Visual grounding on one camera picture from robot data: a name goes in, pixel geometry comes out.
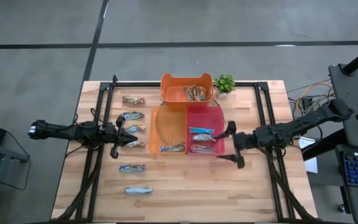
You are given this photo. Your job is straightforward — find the black cable bundle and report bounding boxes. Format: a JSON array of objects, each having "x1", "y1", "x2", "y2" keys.
[
  {"x1": 265, "y1": 149, "x2": 318, "y2": 220},
  {"x1": 54, "y1": 149, "x2": 101, "y2": 220}
]

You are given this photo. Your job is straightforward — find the translucent pink shallow bin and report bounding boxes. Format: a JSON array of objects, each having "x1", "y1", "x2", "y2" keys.
[{"x1": 186, "y1": 105, "x2": 226, "y2": 156}]

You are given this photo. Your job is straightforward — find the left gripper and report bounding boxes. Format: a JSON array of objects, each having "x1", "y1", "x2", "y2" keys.
[{"x1": 104, "y1": 115, "x2": 139, "y2": 159}]

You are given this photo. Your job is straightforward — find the blue white granola bar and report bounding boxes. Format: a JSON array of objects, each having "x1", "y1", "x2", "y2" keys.
[
  {"x1": 119, "y1": 111, "x2": 145, "y2": 121},
  {"x1": 124, "y1": 124, "x2": 146, "y2": 133}
]

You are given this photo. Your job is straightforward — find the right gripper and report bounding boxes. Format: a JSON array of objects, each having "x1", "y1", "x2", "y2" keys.
[{"x1": 213, "y1": 121, "x2": 256, "y2": 170}]

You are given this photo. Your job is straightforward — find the bright blue granola bar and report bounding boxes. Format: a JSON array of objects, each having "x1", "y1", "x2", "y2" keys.
[{"x1": 188, "y1": 126, "x2": 214, "y2": 135}]

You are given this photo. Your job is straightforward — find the black power adapter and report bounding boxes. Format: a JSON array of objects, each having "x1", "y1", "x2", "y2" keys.
[{"x1": 301, "y1": 96, "x2": 315, "y2": 118}]

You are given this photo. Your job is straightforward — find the translucent orange shallow bin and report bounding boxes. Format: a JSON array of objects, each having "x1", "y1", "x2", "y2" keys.
[{"x1": 149, "y1": 105, "x2": 188, "y2": 155}]

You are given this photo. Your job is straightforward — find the black aluminium rig frame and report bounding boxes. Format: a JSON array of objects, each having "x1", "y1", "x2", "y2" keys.
[{"x1": 85, "y1": 74, "x2": 295, "y2": 222}]

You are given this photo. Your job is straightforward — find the small green potted plant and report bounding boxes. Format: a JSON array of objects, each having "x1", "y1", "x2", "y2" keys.
[{"x1": 213, "y1": 73, "x2": 237, "y2": 99}]

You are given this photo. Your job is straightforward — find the yellow cable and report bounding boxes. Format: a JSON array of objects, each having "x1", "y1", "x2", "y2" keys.
[{"x1": 295, "y1": 81, "x2": 335, "y2": 113}]

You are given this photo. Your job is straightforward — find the light blue granola bar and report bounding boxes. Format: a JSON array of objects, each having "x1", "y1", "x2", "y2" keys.
[
  {"x1": 124, "y1": 186, "x2": 154, "y2": 196},
  {"x1": 118, "y1": 164, "x2": 147, "y2": 173},
  {"x1": 159, "y1": 142, "x2": 186, "y2": 153}
]

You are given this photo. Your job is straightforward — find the orange plastic basket with handles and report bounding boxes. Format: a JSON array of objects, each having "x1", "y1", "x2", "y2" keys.
[{"x1": 159, "y1": 72, "x2": 215, "y2": 107}]

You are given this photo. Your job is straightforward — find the grey side table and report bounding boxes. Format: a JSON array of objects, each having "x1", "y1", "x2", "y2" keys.
[{"x1": 0, "y1": 141, "x2": 31, "y2": 224}]

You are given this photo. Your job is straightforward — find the white paper sheet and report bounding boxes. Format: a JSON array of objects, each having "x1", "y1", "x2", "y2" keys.
[{"x1": 298, "y1": 136, "x2": 319, "y2": 174}]

